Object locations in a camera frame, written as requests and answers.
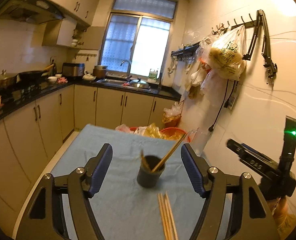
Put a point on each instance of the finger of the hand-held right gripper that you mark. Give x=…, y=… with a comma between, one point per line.
x=234, y=147

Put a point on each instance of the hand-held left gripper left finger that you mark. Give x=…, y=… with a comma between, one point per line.
x=102, y=170

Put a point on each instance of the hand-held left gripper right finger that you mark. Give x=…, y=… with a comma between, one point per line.
x=191, y=170

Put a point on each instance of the black utensil holder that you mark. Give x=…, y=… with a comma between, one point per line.
x=148, y=178

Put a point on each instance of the row of bamboo chopsticks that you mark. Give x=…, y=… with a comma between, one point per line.
x=166, y=217

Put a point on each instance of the person's right hand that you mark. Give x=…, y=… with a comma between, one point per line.
x=285, y=212

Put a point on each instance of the clear plastic pitcher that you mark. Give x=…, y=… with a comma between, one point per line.
x=200, y=140

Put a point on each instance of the blue tablecloth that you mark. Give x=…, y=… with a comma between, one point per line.
x=120, y=205

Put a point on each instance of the red plastic basin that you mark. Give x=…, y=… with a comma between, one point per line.
x=174, y=131

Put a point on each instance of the crumpled plastic bags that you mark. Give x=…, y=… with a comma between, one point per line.
x=151, y=130

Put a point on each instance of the bagged bin on floor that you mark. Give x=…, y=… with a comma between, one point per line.
x=173, y=116

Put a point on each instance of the beige base cabinets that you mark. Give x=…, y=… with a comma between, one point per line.
x=110, y=107

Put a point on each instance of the black kitchen countertop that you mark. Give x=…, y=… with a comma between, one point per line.
x=168, y=93

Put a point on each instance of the steel kitchen sink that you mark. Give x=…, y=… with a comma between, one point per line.
x=110, y=82

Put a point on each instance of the large hanging plastic bag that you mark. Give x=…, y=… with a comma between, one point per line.
x=226, y=57

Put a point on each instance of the white plate with food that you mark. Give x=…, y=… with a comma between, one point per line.
x=89, y=77

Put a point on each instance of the steel wok lid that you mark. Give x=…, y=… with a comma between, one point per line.
x=139, y=83

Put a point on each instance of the metal cooking pot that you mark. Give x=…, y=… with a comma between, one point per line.
x=100, y=72

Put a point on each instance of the pink dishcloth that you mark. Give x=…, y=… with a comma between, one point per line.
x=62, y=80

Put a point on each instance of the green detergent bottle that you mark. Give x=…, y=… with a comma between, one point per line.
x=153, y=76

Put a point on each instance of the white bowl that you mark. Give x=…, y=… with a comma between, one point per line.
x=52, y=79

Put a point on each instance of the silver rice cooker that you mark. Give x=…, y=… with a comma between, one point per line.
x=73, y=70

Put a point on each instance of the chrome sink faucet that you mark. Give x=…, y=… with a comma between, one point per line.
x=129, y=67

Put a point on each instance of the gas stove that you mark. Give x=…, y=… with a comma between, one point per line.
x=25, y=86

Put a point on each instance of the black wok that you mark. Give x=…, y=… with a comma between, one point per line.
x=32, y=75

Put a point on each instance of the kitchen window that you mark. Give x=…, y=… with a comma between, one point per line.
x=148, y=47

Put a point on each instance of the wok with glass lid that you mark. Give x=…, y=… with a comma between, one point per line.
x=6, y=81

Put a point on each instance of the steel range hood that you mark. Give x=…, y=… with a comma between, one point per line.
x=25, y=10

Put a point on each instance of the wall power socket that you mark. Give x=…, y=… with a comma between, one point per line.
x=231, y=102

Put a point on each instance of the black wall utensil rack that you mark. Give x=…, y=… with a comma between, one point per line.
x=185, y=52

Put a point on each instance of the beige wall hook rail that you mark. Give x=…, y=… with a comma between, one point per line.
x=86, y=55

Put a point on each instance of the black wall hook rail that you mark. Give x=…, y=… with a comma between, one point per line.
x=238, y=25

